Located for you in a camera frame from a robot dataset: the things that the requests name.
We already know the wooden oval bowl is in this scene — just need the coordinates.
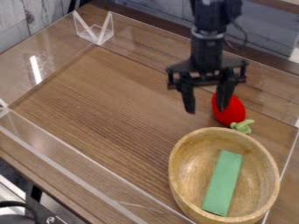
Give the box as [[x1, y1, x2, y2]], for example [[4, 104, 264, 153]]
[[168, 127, 280, 224]]

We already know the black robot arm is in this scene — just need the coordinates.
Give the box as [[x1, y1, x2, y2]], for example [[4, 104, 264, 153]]
[[167, 0, 248, 114]]

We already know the clear acrylic barrier panel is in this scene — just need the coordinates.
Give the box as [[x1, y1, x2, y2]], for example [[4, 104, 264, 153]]
[[0, 99, 191, 224]]

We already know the red plush strawberry toy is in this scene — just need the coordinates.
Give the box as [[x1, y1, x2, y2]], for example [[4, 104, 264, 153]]
[[211, 94, 255, 135]]

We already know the black table leg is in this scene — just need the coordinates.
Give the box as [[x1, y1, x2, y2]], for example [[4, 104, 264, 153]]
[[25, 184, 43, 209]]

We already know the black cable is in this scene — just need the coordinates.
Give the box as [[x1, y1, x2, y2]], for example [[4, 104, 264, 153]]
[[0, 199, 40, 224]]

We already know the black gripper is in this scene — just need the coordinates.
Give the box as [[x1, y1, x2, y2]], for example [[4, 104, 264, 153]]
[[165, 57, 248, 114]]

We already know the green rectangular block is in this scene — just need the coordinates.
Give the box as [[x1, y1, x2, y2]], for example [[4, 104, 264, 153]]
[[201, 150, 243, 216]]

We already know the clear acrylic corner bracket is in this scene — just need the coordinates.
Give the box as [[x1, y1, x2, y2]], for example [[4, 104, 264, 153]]
[[72, 11, 115, 46]]

